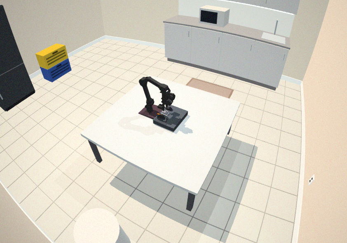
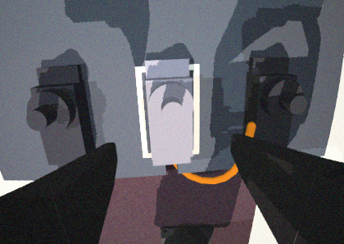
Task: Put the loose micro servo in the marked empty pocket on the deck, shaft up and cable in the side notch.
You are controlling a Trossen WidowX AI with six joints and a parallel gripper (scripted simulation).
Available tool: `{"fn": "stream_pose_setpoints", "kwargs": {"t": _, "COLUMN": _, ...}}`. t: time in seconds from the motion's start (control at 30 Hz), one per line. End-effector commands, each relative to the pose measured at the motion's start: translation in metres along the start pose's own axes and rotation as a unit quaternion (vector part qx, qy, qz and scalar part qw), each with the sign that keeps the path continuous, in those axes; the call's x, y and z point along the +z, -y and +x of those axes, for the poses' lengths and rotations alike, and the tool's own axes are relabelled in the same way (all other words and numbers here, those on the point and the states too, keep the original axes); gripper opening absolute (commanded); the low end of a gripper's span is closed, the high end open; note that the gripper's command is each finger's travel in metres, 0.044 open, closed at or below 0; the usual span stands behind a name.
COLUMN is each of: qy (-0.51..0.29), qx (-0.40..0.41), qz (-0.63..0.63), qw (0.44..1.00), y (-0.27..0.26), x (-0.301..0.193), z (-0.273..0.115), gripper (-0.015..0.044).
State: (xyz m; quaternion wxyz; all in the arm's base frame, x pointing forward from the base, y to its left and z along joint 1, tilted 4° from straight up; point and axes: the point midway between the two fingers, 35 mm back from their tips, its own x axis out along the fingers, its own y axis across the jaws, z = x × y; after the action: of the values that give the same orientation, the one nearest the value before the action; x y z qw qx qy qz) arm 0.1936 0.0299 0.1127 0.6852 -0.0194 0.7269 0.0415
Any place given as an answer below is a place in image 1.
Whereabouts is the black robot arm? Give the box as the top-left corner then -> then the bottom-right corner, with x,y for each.
138,76 -> 176,113

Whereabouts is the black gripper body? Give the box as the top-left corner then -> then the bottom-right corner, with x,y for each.
157,98 -> 168,110

